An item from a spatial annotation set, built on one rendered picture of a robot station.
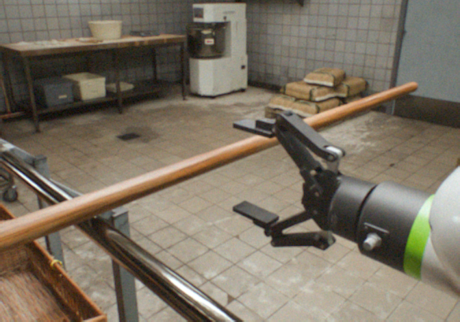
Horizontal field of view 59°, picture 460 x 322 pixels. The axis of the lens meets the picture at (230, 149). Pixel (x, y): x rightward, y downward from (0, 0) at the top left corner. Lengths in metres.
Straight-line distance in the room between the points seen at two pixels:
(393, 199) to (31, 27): 5.47
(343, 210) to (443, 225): 0.18
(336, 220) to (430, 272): 0.11
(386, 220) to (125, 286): 0.79
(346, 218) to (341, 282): 1.88
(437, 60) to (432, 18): 0.47
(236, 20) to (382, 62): 2.14
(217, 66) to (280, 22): 1.21
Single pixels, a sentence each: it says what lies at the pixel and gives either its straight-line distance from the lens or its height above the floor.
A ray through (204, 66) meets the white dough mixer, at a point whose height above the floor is 0.48.
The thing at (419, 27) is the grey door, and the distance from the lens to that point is 5.37.
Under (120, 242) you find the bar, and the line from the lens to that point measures 0.49.
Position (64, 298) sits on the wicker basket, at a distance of 1.32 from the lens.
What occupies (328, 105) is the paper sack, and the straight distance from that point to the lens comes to 4.79.
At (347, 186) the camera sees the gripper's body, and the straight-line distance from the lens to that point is 0.50.
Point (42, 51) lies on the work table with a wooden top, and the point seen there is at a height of 0.87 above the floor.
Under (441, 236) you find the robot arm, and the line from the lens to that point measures 0.33.
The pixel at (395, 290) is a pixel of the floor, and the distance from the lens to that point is 2.40.
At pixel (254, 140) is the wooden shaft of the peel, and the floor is 1.20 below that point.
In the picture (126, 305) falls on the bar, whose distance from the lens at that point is 1.15.
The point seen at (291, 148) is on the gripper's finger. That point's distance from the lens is 0.53.
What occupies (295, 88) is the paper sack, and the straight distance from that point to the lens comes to 4.87.
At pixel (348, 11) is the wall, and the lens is 5.79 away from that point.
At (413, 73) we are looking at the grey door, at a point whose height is 0.55.
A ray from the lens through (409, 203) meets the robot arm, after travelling 0.46.
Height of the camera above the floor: 1.44
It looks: 21 degrees down
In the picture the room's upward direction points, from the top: straight up
